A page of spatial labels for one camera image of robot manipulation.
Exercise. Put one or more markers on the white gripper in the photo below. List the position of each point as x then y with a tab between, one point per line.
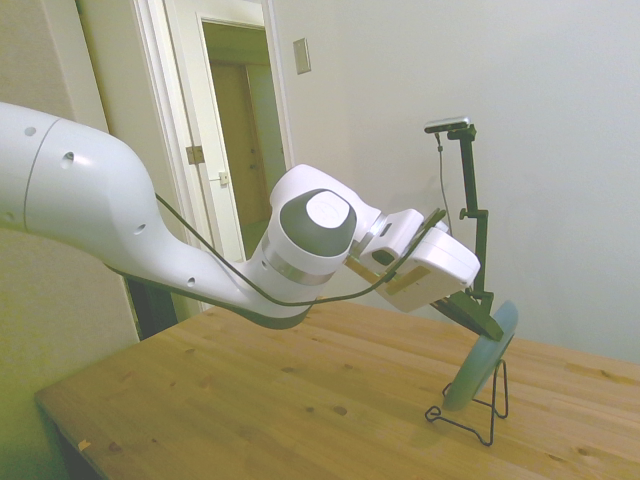
445	260

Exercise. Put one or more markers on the blue-green round plate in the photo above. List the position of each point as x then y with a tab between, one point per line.
475	370

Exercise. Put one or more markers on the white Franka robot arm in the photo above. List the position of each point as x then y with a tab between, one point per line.
75	190

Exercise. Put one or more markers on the door latch strike plate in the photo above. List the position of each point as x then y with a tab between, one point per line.
223	177

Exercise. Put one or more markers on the brown hallway door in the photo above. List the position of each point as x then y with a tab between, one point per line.
235	140

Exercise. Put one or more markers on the metal door hinge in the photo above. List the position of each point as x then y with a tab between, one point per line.
195	155

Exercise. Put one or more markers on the black box behind table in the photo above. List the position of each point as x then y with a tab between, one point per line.
150	310

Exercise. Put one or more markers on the cream closet door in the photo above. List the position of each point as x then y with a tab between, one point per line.
130	75

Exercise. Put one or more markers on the black articulated camera stand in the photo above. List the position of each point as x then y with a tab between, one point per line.
470	175

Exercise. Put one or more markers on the silver camera on stand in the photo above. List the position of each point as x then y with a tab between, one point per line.
447	124

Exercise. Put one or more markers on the white door frame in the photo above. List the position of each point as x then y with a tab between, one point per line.
292	125

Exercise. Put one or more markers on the grey wall switch plate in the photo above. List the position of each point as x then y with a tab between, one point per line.
301	56

